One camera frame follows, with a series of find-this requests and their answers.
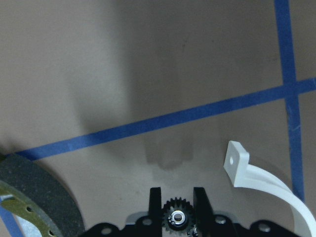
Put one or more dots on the small black bearing gear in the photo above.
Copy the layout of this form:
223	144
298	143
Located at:
178	216

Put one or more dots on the green brake shoe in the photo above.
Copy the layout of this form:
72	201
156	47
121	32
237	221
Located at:
31	193

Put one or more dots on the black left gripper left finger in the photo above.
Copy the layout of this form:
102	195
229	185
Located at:
155	212

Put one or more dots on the white curved plastic bracket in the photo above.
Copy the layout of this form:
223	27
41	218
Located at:
244	175

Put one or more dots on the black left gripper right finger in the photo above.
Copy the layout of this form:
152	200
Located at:
203	212

